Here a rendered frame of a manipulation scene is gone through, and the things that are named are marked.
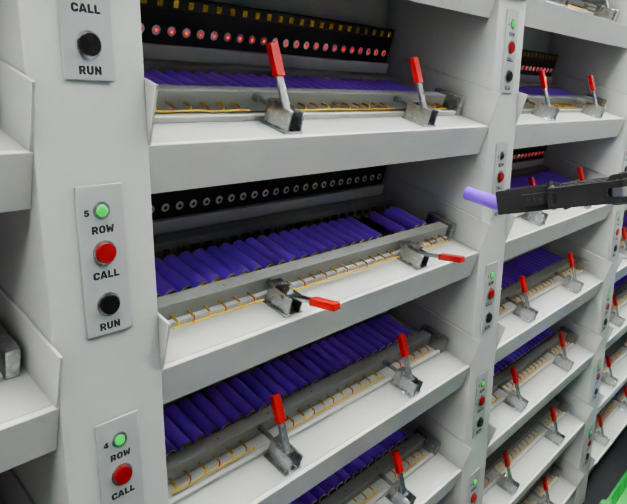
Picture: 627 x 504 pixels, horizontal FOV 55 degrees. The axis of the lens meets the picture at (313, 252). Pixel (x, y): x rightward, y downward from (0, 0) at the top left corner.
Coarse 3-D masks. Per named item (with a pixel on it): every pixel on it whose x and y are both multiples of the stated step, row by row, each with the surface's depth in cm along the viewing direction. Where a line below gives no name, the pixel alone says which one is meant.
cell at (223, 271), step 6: (198, 252) 72; (204, 252) 72; (198, 258) 72; (204, 258) 71; (210, 258) 71; (210, 264) 70; (216, 264) 70; (222, 264) 70; (216, 270) 70; (222, 270) 69; (228, 270) 69; (222, 276) 69; (228, 276) 69
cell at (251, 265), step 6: (222, 246) 75; (228, 246) 75; (228, 252) 74; (234, 252) 74; (240, 252) 74; (234, 258) 74; (240, 258) 73; (246, 258) 73; (246, 264) 72; (252, 264) 72; (258, 264) 73; (252, 270) 72
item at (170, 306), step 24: (384, 240) 87; (288, 264) 73; (312, 264) 75; (336, 264) 79; (192, 288) 64; (216, 288) 65; (240, 288) 67; (264, 288) 70; (168, 312) 60; (192, 312) 63
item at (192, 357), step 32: (352, 192) 99; (416, 192) 104; (160, 224) 72; (192, 224) 76; (448, 224) 99; (480, 224) 97; (320, 288) 75; (352, 288) 77; (384, 288) 79; (416, 288) 87; (160, 320) 53; (224, 320) 64; (256, 320) 65; (288, 320) 67; (320, 320) 71; (352, 320) 77; (160, 352) 54; (192, 352) 58; (224, 352) 60; (256, 352) 64; (192, 384) 59
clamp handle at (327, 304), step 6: (288, 288) 67; (288, 294) 68; (294, 294) 67; (300, 300) 66; (306, 300) 66; (312, 300) 65; (318, 300) 64; (324, 300) 64; (330, 300) 64; (318, 306) 64; (324, 306) 64; (330, 306) 63; (336, 306) 63
